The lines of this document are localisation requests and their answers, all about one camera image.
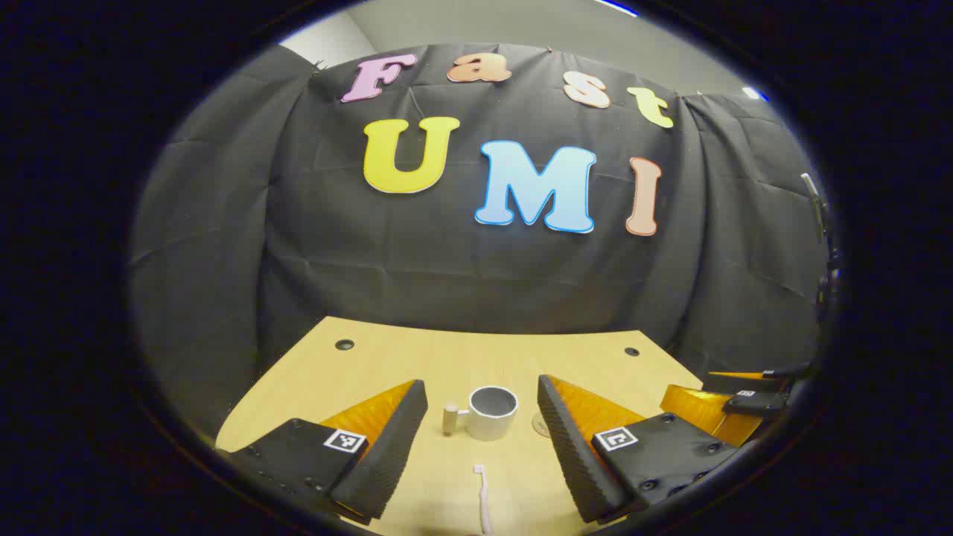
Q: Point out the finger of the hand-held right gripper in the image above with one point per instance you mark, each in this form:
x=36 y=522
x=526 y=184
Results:
x=744 y=383
x=700 y=413

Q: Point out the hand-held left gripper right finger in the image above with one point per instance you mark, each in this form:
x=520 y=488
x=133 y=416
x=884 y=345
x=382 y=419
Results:
x=566 y=447

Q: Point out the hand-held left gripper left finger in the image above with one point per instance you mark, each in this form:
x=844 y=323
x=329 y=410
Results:
x=398 y=439

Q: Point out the round wooden coaster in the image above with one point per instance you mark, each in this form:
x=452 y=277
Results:
x=539 y=426

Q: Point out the pale pink toothbrush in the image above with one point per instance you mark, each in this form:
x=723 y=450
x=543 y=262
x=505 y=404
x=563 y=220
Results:
x=482 y=491

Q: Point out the light wooden desktop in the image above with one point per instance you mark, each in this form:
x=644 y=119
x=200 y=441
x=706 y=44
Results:
x=447 y=357

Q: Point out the black backdrop cloth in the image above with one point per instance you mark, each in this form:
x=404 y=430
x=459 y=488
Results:
x=447 y=260

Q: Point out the metal backdrop stand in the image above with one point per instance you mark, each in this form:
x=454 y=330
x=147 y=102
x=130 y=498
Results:
x=813 y=197

